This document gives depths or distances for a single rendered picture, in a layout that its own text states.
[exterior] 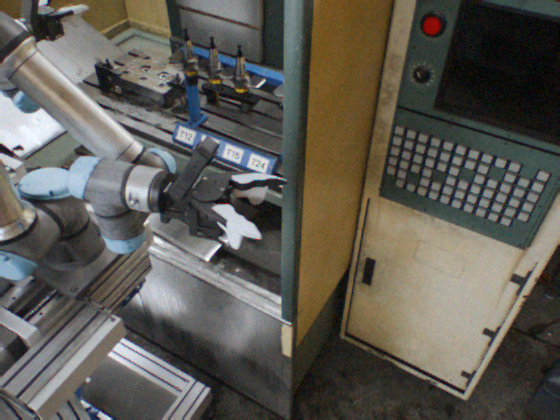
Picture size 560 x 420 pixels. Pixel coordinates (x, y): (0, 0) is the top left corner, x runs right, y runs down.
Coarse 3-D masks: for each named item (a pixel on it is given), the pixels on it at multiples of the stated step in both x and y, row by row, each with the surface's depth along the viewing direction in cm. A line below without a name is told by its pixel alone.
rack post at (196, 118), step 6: (186, 84) 199; (192, 90) 200; (192, 96) 202; (198, 96) 205; (192, 102) 204; (198, 102) 206; (192, 108) 206; (198, 108) 208; (192, 114) 208; (198, 114) 209; (204, 114) 214; (192, 120) 210; (198, 120) 211; (204, 120) 213; (192, 126) 209
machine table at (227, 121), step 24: (96, 96) 226; (264, 96) 226; (120, 120) 213; (144, 120) 213; (168, 120) 213; (216, 120) 213; (240, 120) 213; (264, 120) 213; (144, 144) 210; (168, 144) 204; (240, 144) 202; (264, 144) 202; (216, 168) 197; (240, 168) 192
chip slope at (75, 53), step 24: (48, 48) 274; (72, 48) 280; (96, 48) 286; (72, 72) 272; (0, 96) 250; (0, 120) 244; (24, 120) 248; (48, 120) 253; (0, 144) 240; (24, 144) 242; (48, 144) 247
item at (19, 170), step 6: (0, 156) 162; (6, 156) 162; (6, 162) 160; (12, 162) 160; (18, 162) 160; (12, 168) 159; (18, 168) 159; (24, 168) 161; (12, 174) 159; (18, 174) 160; (24, 174) 162; (12, 180) 159; (18, 180) 161; (18, 192) 163
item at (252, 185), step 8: (232, 176) 86; (240, 176) 86; (248, 176) 86; (256, 176) 86; (264, 176) 86; (272, 176) 86; (240, 184) 84; (248, 184) 85; (256, 184) 86; (264, 184) 86; (272, 184) 87; (280, 184) 87; (232, 192) 86; (240, 192) 87; (248, 192) 87; (256, 192) 88; (264, 192) 88; (256, 200) 89
